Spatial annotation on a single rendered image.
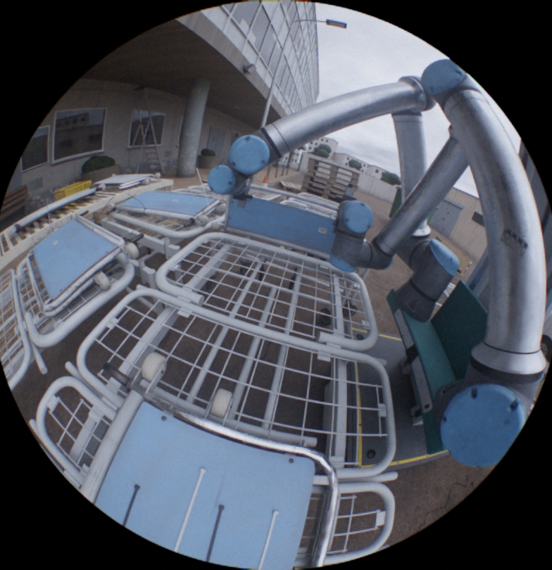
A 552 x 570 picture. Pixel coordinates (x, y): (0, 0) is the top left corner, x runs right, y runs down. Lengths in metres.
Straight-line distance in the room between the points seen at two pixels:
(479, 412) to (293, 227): 0.99
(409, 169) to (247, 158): 0.55
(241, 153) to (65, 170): 6.01
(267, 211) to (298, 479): 1.03
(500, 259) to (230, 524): 0.55
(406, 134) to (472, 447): 0.79
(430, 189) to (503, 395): 0.48
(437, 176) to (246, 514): 0.80
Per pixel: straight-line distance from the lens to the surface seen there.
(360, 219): 0.57
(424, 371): 0.64
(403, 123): 0.76
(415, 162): 0.76
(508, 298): 0.33
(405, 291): 0.80
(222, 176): 0.60
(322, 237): 1.03
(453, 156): 0.59
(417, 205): 0.60
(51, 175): 6.15
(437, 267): 0.74
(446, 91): 0.48
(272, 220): 1.03
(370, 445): 0.77
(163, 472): 0.38
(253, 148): 0.45
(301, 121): 0.47
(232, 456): 0.38
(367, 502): 1.17
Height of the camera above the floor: 0.94
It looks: 36 degrees down
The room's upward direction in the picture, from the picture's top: 15 degrees clockwise
